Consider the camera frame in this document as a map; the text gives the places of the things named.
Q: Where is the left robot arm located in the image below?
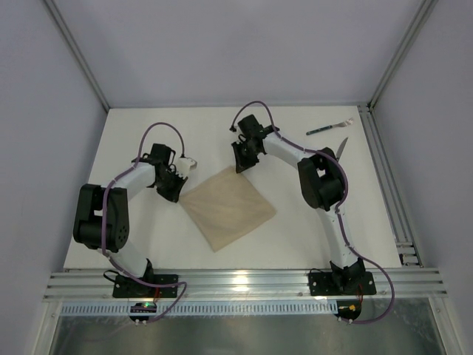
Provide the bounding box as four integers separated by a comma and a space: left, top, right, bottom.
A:
72, 143, 197, 287

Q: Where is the left aluminium frame post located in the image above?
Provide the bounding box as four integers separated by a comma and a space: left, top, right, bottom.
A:
41, 0, 111, 112

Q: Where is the aluminium right side rail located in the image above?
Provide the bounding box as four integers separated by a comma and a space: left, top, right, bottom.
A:
358, 104, 423, 268

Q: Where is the aluminium rail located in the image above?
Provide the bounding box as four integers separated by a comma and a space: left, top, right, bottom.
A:
358, 104, 423, 268
43, 268, 447, 302

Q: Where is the aluminium frame post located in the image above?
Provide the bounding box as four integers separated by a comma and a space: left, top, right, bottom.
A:
41, 0, 111, 112
367, 0, 438, 111

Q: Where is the left controller board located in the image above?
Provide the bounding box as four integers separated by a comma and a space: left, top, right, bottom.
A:
129, 302, 157, 323

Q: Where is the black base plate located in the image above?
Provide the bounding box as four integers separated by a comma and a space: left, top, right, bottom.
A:
112, 272, 180, 299
307, 269, 377, 296

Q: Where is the right controller board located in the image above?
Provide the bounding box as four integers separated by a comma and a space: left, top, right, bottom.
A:
335, 300, 362, 322

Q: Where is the aluminium front rail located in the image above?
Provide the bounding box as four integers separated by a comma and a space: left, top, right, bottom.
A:
43, 268, 447, 302

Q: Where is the beige cloth napkin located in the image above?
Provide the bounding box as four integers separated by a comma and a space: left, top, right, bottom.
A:
180, 166, 276, 252

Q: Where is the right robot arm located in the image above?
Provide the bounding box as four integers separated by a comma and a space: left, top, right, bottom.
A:
230, 115, 366, 294

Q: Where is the slotted grey cable duct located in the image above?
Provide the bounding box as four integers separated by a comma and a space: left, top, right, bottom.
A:
60, 299, 337, 317

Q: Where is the green handled knife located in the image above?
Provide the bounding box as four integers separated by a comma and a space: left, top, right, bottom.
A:
336, 137, 349, 160

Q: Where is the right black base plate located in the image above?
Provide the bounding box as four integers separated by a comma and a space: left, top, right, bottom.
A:
307, 269, 377, 296

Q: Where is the right aluminium frame post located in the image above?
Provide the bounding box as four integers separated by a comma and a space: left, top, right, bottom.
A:
367, 0, 438, 111

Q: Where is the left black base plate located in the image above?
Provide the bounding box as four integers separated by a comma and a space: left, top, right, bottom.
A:
112, 272, 180, 299

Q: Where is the green handled fork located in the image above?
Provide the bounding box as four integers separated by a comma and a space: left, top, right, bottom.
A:
305, 118, 354, 136

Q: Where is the controller board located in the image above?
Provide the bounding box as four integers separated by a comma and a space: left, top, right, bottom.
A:
129, 302, 157, 323
335, 300, 362, 322

